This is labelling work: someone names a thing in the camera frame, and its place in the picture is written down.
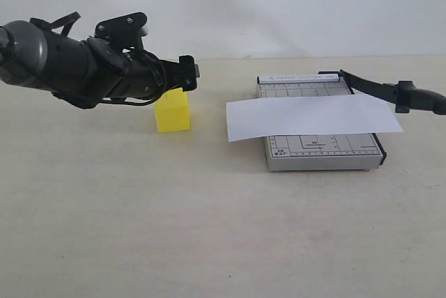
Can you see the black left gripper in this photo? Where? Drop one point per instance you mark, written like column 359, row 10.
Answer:
column 124, row 72

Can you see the yellow cube block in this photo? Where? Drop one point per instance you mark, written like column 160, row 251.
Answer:
column 172, row 112

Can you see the white paper sheet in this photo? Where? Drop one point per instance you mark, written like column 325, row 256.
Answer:
column 324, row 115

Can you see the black cutter blade arm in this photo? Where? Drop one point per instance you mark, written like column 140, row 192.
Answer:
column 404, row 95

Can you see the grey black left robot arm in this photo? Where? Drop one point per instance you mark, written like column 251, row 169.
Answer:
column 41, row 55

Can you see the grey paper cutter base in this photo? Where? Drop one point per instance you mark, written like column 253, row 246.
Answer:
column 317, row 152

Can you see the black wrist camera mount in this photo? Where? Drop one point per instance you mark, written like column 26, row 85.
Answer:
column 124, row 32

